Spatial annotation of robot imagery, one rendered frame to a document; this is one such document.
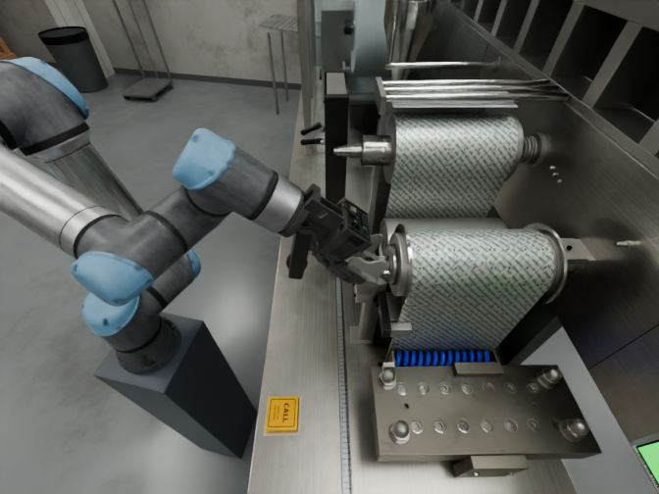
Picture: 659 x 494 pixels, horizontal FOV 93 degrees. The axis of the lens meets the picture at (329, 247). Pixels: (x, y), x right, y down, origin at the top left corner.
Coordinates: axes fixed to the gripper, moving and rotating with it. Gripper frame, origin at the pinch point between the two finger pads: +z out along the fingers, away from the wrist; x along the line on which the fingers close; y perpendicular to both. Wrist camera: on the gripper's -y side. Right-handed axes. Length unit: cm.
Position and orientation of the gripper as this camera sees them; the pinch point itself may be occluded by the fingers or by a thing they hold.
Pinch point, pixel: (376, 272)
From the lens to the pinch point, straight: 56.5
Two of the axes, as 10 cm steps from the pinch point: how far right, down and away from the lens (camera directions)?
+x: -0.1, -7.3, 6.8
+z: 7.7, 4.3, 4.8
